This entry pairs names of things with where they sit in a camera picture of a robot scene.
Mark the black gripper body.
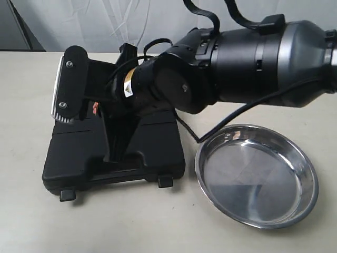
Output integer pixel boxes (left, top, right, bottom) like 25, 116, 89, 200
83, 55, 163, 116

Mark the black plastic tool case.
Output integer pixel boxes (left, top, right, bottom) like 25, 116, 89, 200
42, 111, 185, 202

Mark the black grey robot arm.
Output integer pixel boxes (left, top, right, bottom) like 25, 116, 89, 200
51, 16, 336, 123

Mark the white backdrop cloth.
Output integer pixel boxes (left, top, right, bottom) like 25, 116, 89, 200
1, 1, 336, 52

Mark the round stainless steel tray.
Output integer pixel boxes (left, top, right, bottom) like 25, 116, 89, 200
194, 124, 319, 229

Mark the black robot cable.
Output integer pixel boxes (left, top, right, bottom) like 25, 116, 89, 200
105, 38, 290, 144

